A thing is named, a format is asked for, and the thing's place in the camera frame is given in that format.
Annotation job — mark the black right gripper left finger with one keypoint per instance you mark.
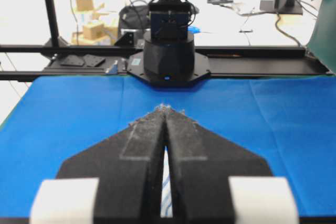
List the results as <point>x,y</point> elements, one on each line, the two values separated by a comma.
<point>117,180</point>

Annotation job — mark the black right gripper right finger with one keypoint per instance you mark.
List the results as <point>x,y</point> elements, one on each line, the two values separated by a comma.
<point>214,180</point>

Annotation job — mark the white blue striped towel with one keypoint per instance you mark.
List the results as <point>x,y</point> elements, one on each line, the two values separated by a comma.
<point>166,210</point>

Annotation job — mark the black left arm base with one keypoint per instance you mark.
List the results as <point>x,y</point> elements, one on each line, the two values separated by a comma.
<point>169,58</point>

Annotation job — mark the blue table cloth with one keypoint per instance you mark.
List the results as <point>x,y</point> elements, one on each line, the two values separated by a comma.
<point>290,122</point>

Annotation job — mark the cardboard box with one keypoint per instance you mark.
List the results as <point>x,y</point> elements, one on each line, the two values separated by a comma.
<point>84,5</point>
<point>93,30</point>

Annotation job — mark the green backdrop panel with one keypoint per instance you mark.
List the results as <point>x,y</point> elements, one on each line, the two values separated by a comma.
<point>322,41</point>

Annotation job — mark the cardboard box upper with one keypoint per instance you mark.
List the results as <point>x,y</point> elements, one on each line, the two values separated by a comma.
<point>84,5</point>

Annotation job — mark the black aluminium frame rail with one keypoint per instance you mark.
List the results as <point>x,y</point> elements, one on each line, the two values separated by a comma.
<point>210,62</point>

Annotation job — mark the black vertical frame post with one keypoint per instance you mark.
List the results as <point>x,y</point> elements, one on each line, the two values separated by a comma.
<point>52,19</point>

